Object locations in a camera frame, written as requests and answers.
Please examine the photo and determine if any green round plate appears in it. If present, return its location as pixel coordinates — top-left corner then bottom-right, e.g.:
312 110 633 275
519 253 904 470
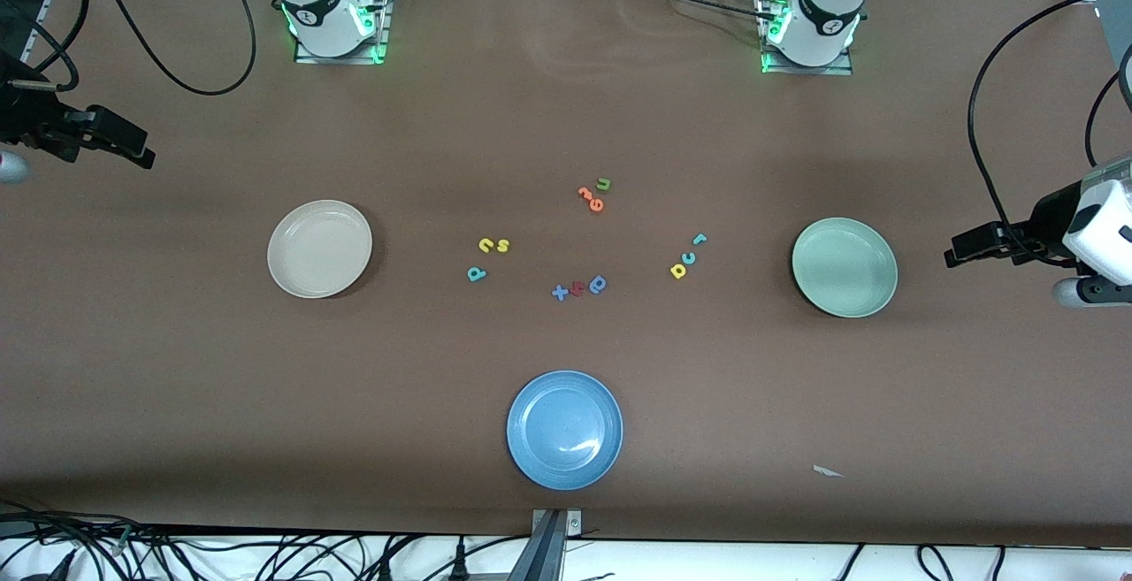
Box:
792 217 899 319

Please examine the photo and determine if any beige round plate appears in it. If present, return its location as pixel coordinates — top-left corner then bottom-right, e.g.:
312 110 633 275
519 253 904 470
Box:
267 200 373 300

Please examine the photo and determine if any large table cover sheet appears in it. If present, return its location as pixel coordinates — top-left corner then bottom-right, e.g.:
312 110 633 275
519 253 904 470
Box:
0 0 1132 548

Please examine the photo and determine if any blue round plate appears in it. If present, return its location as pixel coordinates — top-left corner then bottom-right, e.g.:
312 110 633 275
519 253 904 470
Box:
507 371 624 491

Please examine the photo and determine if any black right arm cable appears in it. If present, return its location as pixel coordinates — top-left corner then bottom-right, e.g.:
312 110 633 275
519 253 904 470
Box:
0 0 257 96

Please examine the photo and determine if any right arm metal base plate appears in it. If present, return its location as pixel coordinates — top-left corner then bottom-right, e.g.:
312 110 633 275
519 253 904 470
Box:
294 0 391 65

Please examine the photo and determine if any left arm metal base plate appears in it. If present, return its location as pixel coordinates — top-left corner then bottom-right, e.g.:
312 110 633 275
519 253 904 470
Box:
759 0 855 76

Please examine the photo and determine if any metal table bracket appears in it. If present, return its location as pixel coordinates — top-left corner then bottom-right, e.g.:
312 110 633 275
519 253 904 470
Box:
529 508 585 581

